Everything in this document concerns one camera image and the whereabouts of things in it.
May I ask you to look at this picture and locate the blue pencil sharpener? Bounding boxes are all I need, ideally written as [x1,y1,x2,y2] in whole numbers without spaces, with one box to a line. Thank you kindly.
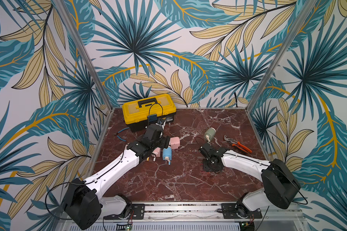
[162,146,172,165]

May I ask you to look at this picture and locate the green pencil sharpener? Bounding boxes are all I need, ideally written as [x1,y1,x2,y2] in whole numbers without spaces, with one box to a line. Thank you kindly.
[204,128,216,143]

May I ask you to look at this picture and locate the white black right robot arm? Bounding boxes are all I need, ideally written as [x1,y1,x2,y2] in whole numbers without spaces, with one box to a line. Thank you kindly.
[199,143,301,217]

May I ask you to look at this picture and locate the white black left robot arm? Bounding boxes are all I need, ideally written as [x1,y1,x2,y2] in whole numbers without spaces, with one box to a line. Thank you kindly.
[63,118,170,230]

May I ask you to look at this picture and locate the yellow black toolbox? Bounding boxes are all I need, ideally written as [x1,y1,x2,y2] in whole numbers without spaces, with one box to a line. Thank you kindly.
[122,94,176,132]

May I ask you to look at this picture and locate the orange handled pliers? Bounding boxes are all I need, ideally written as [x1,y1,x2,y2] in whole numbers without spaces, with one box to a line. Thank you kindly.
[223,135,252,154]

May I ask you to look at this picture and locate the blue handled cutters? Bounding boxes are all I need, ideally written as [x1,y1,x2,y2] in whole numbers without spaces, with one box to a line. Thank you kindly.
[116,127,130,142]

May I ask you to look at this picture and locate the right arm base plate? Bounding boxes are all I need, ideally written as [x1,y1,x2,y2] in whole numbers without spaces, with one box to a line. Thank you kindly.
[219,203,263,219]

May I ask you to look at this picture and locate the aluminium front rail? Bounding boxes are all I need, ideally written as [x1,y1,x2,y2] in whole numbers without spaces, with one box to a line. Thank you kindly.
[56,201,307,231]

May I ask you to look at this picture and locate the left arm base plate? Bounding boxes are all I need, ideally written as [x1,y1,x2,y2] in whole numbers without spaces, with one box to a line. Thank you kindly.
[115,204,146,220]

